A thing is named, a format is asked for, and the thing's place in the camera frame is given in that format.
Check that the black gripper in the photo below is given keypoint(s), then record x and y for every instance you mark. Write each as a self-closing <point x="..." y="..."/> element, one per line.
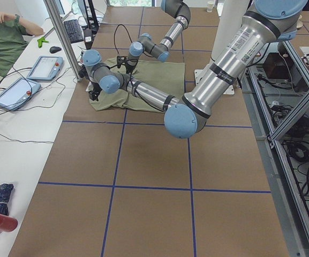
<point x="95" y="87"/>
<point x="129" y="63"/>

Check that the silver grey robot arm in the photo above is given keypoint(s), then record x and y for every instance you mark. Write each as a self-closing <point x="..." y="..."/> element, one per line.
<point x="144" y="44"/>
<point x="263" y="22"/>

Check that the blue teach pendant far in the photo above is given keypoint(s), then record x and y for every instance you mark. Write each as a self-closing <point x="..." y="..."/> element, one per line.
<point x="46" y="68"/>

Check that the blue teach pendant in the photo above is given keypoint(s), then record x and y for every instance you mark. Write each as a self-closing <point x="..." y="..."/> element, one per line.
<point x="18" y="93"/>
<point x="46" y="68"/>

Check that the black computer mouse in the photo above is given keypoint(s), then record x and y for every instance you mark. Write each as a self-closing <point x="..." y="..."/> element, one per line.
<point x="54" y="49"/>

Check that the black keyboard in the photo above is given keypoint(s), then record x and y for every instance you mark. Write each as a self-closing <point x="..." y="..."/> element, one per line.
<point x="73" y="30"/>

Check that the blue teach pendant near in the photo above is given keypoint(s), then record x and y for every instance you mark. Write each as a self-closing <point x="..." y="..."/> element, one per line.
<point x="18" y="93"/>

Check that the paper cup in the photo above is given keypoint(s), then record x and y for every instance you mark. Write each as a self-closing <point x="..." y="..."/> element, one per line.
<point x="210" y="6"/>

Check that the person in green shirt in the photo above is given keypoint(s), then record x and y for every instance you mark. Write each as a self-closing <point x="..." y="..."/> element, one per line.
<point x="13" y="28"/>

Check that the folded dark blue umbrella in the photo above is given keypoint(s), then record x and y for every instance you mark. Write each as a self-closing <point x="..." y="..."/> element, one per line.
<point x="5" y="193"/>

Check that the black power brick box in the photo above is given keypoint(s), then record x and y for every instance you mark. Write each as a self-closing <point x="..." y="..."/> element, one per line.
<point x="276" y="67"/>

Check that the aluminium frame post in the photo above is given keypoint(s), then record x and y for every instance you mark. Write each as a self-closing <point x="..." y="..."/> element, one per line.
<point x="62" y="35"/>

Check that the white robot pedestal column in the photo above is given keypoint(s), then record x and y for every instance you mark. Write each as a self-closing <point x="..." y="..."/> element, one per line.
<point x="230" y="14"/>

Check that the aluminium frame cart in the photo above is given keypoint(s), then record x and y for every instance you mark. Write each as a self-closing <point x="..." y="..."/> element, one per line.
<point x="279" y="113"/>

